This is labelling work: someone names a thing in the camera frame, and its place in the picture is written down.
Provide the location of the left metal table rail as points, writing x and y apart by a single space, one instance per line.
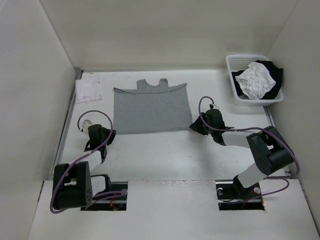
66 123

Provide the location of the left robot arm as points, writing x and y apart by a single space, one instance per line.
73 184

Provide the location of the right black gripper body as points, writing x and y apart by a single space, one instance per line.
201 127

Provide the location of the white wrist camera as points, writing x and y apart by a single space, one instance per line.
85 126
213 106

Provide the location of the folded white tank top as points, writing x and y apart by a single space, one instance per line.
88 90

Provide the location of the white plastic laundry basket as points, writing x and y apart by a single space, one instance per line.
240 62

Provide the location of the white tank top in basket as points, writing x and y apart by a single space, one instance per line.
254 82

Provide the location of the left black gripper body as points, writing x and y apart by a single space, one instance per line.
106 134

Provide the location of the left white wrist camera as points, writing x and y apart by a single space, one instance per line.
85 126

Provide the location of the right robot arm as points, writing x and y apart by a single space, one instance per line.
269 150

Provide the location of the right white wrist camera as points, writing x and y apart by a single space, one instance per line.
213 106

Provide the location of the grey tank top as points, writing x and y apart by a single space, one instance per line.
151 108

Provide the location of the black tank top in basket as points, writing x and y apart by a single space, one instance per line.
277 75

